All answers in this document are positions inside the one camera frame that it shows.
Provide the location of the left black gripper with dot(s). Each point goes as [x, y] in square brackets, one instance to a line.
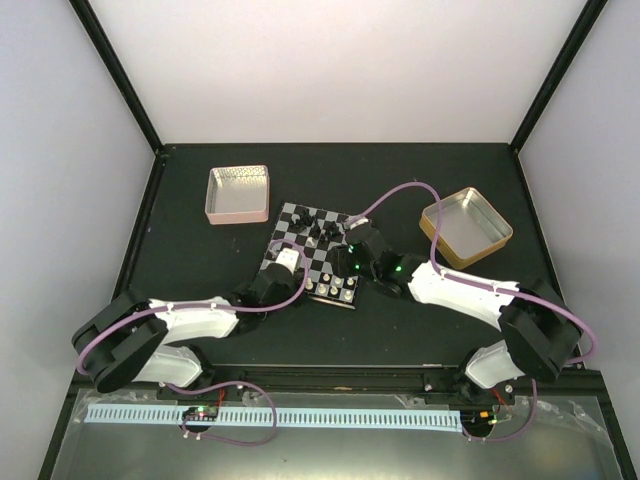
[299, 284]

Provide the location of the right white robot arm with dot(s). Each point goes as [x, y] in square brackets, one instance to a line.
[538, 338]

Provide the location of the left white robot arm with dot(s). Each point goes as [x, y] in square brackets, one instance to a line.
[138, 339]

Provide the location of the small circuit board right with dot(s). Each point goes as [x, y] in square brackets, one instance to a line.
[484, 418]

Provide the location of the black and silver chessboard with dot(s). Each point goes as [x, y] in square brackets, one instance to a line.
[315, 264]

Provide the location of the black frame post left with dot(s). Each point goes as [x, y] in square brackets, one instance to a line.
[88, 18]

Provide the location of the pink square tin box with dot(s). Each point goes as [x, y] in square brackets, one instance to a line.
[237, 195]

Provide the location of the black frame post right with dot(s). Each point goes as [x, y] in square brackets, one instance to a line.
[578, 34]

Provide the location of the black frame post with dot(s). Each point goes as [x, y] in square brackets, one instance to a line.
[88, 18]
[578, 34]

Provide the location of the black mounting rail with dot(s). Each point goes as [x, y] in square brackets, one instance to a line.
[444, 385]

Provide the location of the pile of black chess pieces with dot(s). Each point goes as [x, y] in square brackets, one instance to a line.
[329, 231]

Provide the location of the pale blue cable duct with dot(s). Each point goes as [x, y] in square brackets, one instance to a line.
[332, 418]

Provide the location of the gold rectangular tin lid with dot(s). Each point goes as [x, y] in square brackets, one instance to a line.
[471, 228]

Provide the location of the small circuit board left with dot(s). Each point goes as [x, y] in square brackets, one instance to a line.
[200, 413]

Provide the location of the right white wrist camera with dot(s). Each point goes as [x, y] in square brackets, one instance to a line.
[355, 221]

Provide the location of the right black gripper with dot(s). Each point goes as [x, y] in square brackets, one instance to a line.
[339, 265]

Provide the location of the small circuit board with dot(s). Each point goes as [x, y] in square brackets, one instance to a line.
[484, 418]
[200, 413]

